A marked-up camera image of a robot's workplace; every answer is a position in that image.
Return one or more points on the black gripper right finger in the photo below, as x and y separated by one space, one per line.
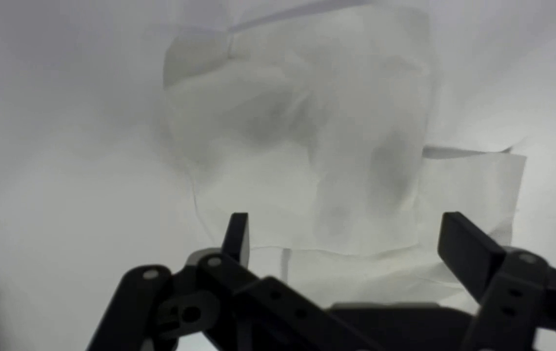
517 293

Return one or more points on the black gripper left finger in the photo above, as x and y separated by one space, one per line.
141 299

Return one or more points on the white paper towel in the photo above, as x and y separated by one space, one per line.
303 129

